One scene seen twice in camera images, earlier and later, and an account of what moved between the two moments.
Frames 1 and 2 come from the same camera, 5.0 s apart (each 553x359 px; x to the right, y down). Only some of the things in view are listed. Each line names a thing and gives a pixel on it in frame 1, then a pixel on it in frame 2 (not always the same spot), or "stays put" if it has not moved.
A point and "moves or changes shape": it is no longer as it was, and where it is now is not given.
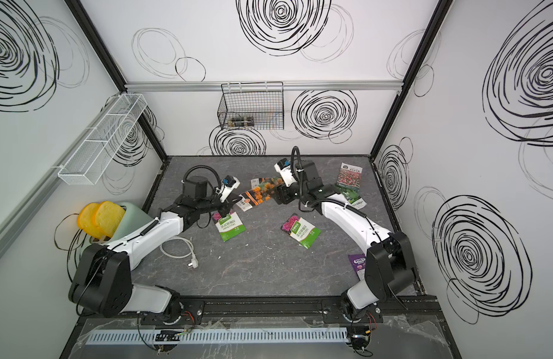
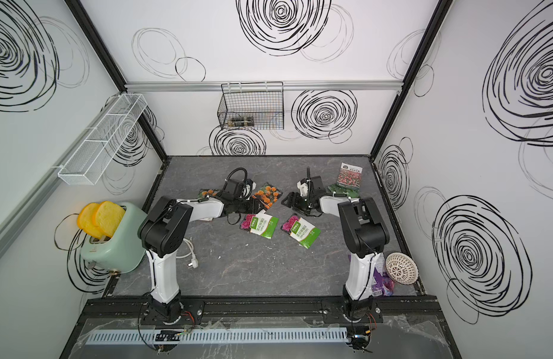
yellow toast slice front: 106,217 stays put
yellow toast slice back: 86,220 stays put
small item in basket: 240,121 stays put
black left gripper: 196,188 → 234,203
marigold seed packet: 267,184 moves or changes shape
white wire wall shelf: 93,156 stays put
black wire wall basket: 252,106 stays put
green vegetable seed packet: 352,194 stays put
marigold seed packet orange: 247,200 moves or changes shape
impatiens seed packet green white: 229,226 → 261,224
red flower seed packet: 350,175 stays put
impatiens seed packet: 301,230 stays put
